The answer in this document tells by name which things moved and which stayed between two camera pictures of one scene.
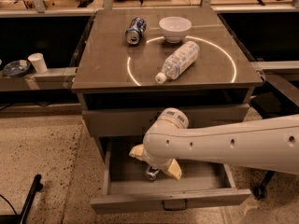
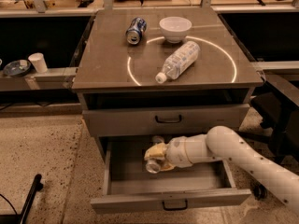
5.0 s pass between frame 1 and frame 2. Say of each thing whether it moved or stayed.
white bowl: stayed
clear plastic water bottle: stayed
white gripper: moved
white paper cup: stayed
